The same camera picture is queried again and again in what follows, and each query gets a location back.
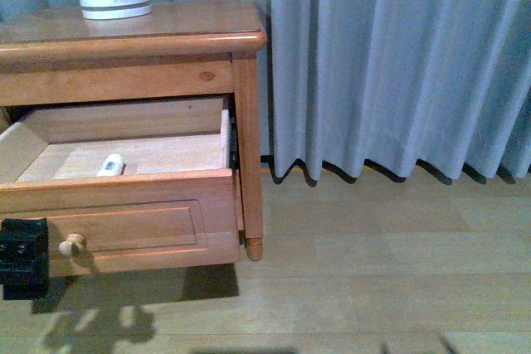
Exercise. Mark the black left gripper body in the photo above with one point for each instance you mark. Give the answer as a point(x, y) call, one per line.
point(24, 259)

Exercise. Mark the wooden drawer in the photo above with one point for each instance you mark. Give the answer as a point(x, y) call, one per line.
point(174, 205)

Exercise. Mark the wooden nightstand cabinet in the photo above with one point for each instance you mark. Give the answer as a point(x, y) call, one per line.
point(182, 50)

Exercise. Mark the grey curtain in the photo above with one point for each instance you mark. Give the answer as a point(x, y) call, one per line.
point(396, 82)

